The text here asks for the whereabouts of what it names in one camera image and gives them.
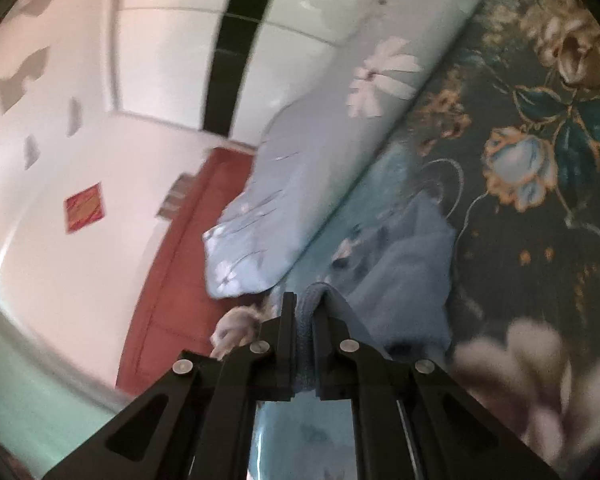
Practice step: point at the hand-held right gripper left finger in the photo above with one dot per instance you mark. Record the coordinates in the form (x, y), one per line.
(289, 330)

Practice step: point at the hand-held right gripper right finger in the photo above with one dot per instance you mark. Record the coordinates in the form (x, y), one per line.
(322, 340)

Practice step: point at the light blue sweater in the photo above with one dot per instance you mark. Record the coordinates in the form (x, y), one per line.
(405, 270)

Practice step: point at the red-brown headboard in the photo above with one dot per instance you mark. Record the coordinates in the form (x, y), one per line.
(180, 285)

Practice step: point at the light blue floral quilt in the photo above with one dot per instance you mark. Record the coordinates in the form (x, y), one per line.
(320, 160)

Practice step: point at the teal floral bed sheet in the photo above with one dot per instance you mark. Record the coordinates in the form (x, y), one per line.
(505, 260)

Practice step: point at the white wardrobe with black stripe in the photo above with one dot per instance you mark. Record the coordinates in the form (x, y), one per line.
(170, 60)

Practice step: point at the red square wall poster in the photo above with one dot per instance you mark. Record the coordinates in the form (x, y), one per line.
(84, 207)

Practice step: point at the grey wall decal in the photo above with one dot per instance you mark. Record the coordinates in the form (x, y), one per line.
(31, 152)
(22, 80)
(74, 117)

